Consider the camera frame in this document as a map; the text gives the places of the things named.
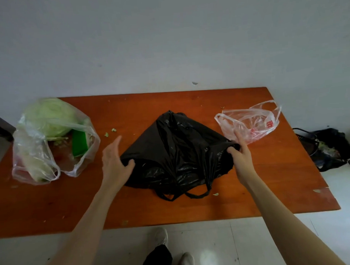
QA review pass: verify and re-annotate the person's right hand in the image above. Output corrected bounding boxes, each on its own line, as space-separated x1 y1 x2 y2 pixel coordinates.
226 130 260 188

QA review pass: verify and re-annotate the person's left hand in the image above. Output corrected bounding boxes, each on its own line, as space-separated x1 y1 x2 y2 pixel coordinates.
100 134 137 196

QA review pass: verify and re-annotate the clear vegetable bag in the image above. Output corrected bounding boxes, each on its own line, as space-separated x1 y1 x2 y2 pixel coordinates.
16 96 102 180

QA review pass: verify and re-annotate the large black plastic bag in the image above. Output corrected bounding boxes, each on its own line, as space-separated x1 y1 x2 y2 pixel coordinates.
118 108 243 203

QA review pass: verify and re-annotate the green cabbage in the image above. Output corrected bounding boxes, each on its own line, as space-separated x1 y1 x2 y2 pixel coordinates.
23 97 80 140

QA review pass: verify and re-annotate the person's right forearm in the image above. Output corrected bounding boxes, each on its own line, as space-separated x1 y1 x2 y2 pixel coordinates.
242 171 346 265

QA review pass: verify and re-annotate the person's left forearm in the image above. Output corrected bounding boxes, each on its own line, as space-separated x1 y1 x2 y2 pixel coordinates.
39 185 124 265

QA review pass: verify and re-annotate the person's white right shoe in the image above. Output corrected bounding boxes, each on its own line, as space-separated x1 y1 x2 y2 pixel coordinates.
175 252 195 265

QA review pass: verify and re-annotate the brown wooden table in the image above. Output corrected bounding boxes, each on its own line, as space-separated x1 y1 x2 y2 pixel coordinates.
0 84 342 239

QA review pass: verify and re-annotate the black trash bag bin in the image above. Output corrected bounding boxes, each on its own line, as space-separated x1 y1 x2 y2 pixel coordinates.
309 128 350 172

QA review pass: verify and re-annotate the small clear plastic bag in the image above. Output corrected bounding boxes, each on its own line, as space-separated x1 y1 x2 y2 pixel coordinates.
10 125 61 186

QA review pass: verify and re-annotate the black trouser leg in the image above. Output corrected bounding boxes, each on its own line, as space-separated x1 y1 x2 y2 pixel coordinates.
140 244 173 265

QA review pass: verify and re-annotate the dark wooden furniture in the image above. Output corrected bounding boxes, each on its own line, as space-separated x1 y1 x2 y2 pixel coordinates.
0 111 16 142

